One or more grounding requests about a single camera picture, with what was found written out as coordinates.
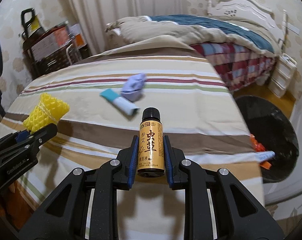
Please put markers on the red plastic bag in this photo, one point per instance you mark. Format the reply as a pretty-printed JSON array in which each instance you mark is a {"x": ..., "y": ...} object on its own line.
[{"x": 258, "y": 147}]

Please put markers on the striped beige table cloth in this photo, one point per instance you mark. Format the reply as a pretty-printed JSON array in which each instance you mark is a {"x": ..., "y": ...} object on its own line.
[{"x": 198, "y": 114}]

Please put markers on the orange paper piece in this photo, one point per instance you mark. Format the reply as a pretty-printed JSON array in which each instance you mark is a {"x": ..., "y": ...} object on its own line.
[{"x": 266, "y": 165}]

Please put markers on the white wardrobe door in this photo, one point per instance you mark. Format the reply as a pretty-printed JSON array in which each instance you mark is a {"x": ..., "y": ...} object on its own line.
[{"x": 291, "y": 186}]

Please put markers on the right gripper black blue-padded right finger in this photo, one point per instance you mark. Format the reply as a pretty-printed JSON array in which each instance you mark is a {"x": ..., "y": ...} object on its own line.
[{"x": 216, "y": 202}]

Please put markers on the beige and teal duvet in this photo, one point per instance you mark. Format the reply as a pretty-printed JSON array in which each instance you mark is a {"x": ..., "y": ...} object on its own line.
[{"x": 191, "y": 29}]

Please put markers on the cream pleated curtain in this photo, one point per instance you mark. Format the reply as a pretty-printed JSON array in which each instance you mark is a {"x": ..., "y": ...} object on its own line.
[{"x": 94, "y": 15}]

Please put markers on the white camel milk powder sachet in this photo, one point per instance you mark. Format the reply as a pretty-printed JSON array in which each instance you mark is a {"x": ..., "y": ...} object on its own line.
[{"x": 264, "y": 156}]

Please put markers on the white wall socket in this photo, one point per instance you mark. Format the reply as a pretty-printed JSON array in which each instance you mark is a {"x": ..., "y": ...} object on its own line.
[{"x": 293, "y": 29}]

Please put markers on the purple crumpled paper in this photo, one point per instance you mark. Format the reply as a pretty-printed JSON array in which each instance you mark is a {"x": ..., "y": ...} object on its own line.
[{"x": 132, "y": 89}]

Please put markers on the cardboard box with orange print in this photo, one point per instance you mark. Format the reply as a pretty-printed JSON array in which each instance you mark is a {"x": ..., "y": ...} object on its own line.
[{"x": 50, "y": 42}]

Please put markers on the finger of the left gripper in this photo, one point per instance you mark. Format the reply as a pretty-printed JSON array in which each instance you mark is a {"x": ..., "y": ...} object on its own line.
[
  {"x": 34, "y": 140},
  {"x": 13, "y": 138}
]

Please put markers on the black hand trolley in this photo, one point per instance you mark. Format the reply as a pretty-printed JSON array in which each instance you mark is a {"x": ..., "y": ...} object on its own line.
[{"x": 33, "y": 30}]

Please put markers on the black bagged trash bin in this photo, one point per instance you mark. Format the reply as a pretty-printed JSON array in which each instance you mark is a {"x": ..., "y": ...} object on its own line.
[{"x": 272, "y": 129}]

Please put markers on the teal and white packet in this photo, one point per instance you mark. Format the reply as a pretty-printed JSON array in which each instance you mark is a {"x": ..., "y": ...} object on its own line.
[{"x": 119, "y": 102}]

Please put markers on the white wooden bed headboard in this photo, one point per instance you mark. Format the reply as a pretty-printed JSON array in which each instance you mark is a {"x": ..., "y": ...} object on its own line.
[{"x": 254, "y": 11}]

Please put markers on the red plaid bed sheet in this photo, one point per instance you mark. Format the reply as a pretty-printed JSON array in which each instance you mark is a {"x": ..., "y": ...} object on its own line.
[{"x": 237, "y": 66}]

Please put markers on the brown bottle yellow label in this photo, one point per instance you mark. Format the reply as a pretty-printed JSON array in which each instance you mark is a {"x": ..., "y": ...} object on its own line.
[{"x": 151, "y": 162}]

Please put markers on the yellow foam fruit net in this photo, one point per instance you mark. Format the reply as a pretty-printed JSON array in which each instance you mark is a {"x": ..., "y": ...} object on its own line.
[{"x": 49, "y": 110}]

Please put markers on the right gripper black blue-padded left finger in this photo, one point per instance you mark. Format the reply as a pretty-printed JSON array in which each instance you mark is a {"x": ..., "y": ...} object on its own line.
[{"x": 82, "y": 196}]

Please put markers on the white plastic drawer unit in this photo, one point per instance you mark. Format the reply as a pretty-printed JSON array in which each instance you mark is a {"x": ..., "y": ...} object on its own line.
[{"x": 282, "y": 75}]

